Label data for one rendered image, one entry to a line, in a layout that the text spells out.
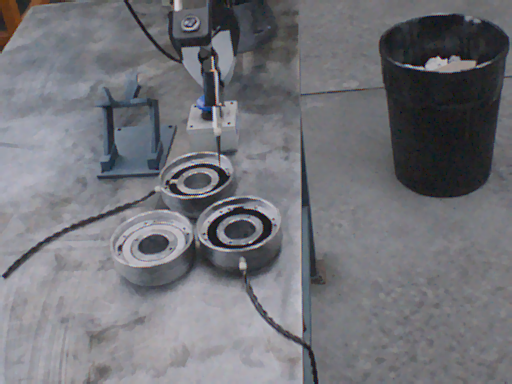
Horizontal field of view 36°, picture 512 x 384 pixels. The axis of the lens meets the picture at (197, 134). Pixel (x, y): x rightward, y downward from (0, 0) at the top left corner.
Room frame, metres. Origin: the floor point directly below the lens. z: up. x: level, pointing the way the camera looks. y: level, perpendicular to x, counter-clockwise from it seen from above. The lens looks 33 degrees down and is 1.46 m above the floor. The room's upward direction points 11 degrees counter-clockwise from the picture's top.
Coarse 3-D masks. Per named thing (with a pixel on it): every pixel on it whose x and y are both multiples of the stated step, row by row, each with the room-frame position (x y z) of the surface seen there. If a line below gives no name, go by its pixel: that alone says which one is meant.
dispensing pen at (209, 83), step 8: (208, 56) 0.98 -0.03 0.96; (216, 56) 0.98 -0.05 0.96; (216, 64) 0.97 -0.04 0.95; (208, 72) 0.95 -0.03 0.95; (208, 80) 0.95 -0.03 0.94; (208, 88) 0.94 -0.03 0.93; (208, 96) 0.94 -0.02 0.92; (208, 104) 0.93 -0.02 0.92; (216, 112) 0.93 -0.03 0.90; (216, 120) 0.93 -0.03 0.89; (216, 128) 0.92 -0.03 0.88; (216, 136) 0.92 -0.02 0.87
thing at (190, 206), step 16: (176, 160) 0.92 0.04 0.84; (192, 160) 0.93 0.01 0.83; (208, 160) 0.92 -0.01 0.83; (224, 160) 0.91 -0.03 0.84; (160, 176) 0.89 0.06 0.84; (192, 176) 0.90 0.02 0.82; (208, 176) 0.89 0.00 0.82; (192, 192) 0.86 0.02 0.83; (224, 192) 0.84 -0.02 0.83; (176, 208) 0.84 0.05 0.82; (192, 208) 0.83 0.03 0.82
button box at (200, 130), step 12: (192, 108) 1.05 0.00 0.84; (228, 108) 1.03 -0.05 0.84; (192, 120) 1.01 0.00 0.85; (204, 120) 1.01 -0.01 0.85; (228, 120) 0.99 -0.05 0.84; (192, 132) 0.99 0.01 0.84; (204, 132) 0.99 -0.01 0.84; (228, 132) 0.98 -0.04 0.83; (192, 144) 0.99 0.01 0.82; (204, 144) 0.99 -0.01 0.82; (216, 144) 0.98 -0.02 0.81; (228, 144) 0.98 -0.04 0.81
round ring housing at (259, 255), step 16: (208, 208) 0.80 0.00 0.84; (224, 208) 0.81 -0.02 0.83; (272, 208) 0.78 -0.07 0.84; (208, 224) 0.78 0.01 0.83; (224, 224) 0.78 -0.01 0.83; (240, 224) 0.78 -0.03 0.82; (256, 224) 0.77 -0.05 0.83; (272, 224) 0.76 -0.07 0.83; (208, 240) 0.75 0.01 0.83; (224, 240) 0.75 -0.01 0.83; (272, 240) 0.72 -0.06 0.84; (208, 256) 0.74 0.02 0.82; (224, 256) 0.72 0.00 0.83; (240, 256) 0.71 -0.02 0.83; (256, 256) 0.71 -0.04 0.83; (272, 256) 0.73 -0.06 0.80
